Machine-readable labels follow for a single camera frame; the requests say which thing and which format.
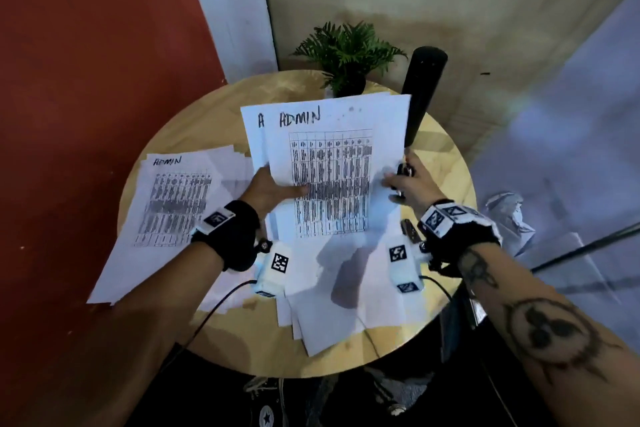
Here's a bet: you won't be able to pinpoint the black rod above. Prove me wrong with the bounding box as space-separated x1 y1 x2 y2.
530 222 640 275

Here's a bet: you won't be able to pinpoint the black wrist strap with marker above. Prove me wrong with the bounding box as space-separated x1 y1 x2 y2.
190 199 273 273

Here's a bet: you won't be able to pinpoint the pile of blank white papers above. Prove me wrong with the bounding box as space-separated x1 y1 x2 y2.
199 227 437 358

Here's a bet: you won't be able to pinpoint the black cylinder bottle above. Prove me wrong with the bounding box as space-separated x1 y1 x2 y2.
401 46 449 148

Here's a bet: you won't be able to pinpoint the black wrist strap white markers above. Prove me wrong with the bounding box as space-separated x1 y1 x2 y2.
417 198 503 278

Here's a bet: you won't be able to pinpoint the stack of printed paper sheets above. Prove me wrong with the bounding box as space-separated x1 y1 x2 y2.
87 145 256 306

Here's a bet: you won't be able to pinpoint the black sneaker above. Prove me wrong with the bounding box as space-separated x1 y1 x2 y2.
242 376 287 427
364 367 434 418

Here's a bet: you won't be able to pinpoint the green potted plant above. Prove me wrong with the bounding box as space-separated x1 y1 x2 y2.
292 21 409 98

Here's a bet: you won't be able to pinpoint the black cable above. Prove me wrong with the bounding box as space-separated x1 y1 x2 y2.
159 280 258 375
419 275 517 427

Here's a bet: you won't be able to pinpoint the crumpled white paper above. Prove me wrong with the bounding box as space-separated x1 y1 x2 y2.
482 191 537 258

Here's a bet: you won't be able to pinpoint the person's right hand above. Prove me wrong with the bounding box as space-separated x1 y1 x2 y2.
382 148 447 216

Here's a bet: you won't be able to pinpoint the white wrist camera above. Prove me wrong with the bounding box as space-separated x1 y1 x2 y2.
388 242 432 295
251 240 294 299

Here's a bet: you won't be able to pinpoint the printed table paper sheets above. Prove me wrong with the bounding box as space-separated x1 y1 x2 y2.
240 92 412 243

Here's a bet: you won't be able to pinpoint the person's left hand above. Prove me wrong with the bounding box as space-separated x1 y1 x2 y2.
239 165 311 222

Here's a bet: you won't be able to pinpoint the person's right forearm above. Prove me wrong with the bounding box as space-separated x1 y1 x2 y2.
456 242 640 427

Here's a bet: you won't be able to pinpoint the person's left forearm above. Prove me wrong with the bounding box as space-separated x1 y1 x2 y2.
0 241 226 427

